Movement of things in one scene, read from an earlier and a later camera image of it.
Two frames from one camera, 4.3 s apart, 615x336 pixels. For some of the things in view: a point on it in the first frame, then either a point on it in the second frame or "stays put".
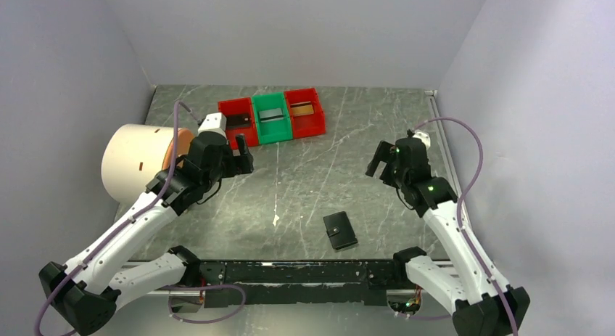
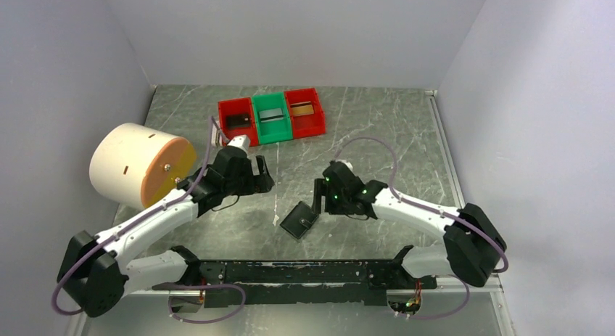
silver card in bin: (271, 115) stays put
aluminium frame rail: (442, 138) stays put
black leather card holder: (339, 230) to (299, 220)
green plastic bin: (272, 131) stays put
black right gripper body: (401, 178) to (336, 203)
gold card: (302, 108) stays put
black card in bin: (238, 120) stays put
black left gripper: (243, 162) to (259, 183)
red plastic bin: (307, 117) stays put
